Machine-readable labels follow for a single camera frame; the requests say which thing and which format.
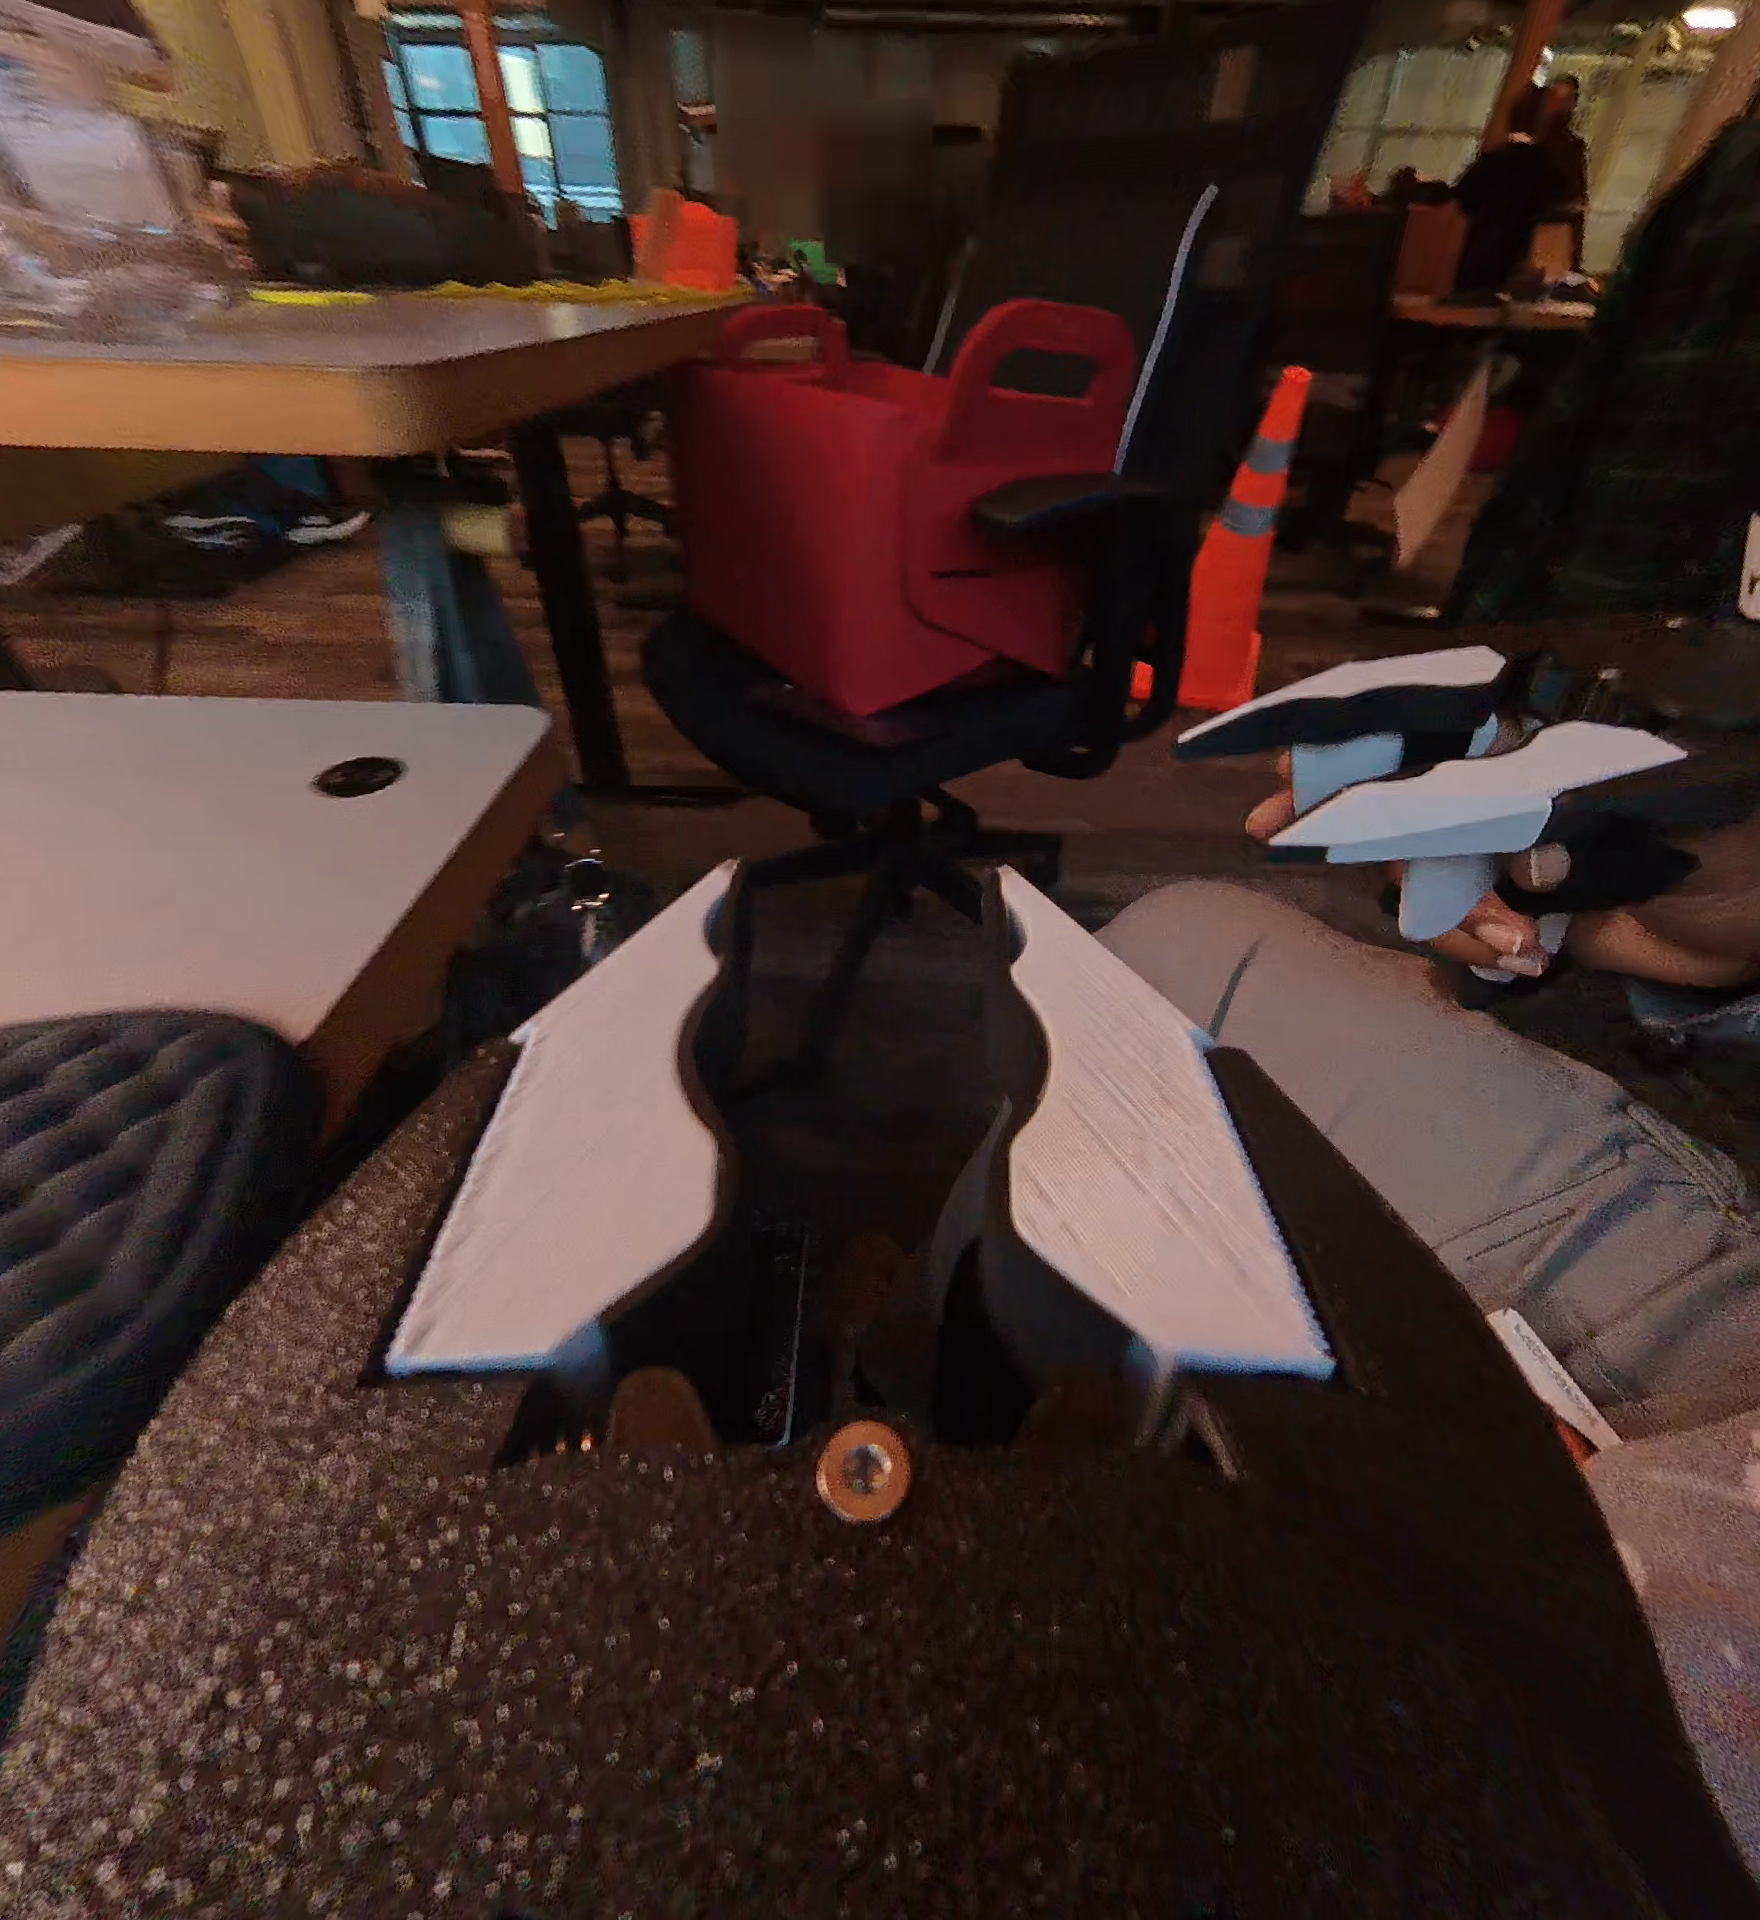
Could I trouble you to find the paned window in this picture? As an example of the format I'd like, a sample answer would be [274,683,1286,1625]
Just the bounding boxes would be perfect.
[382,37,623,213]

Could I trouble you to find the black mesh pad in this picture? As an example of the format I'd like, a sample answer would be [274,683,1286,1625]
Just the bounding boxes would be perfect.
[0,1006,321,1563]

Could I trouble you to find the long wooden table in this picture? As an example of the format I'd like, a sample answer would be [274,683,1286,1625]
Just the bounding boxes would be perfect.
[0,285,760,797]

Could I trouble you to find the dark grey backpack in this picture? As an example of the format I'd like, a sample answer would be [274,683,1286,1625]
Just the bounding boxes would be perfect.
[444,840,659,1084]

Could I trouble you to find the orange object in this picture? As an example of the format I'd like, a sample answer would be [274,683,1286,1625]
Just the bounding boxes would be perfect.
[629,190,742,298]

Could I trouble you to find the person's grey trouser leg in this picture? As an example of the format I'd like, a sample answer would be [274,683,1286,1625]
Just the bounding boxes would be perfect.
[1095,880,1760,1444]

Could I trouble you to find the orange traffic cone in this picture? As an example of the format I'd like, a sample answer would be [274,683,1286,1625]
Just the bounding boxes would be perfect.
[1133,362,1321,717]

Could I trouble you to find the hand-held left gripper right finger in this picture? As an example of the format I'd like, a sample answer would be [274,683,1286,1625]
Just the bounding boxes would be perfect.
[922,866,1338,1449]

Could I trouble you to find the black office chair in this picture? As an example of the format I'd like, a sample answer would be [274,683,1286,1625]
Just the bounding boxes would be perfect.
[641,43,1270,1084]

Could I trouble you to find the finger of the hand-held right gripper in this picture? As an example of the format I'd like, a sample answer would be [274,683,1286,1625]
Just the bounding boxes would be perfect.
[1264,720,1692,947]
[1175,646,1512,816]

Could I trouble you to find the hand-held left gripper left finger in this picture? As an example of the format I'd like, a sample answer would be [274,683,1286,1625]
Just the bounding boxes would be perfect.
[382,858,742,1442]

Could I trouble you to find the clear plastic bags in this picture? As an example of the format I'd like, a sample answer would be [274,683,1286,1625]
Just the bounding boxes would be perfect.
[0,0,255,327]

